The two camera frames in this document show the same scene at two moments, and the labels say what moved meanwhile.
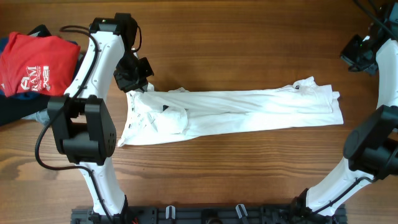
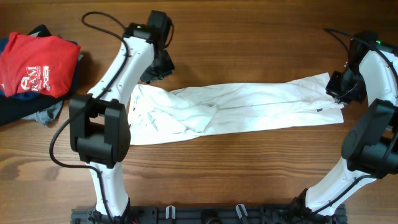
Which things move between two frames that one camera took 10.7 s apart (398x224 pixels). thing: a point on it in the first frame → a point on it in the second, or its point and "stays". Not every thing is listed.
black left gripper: x=134 y=82 → x=158 y=71
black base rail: x=209 y=214 stays
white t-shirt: x=152 y=115 stays
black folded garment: x=12 y=109 stays
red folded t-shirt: x=38 y=64 stays
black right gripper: x=352 y=55 → x=337 y=88
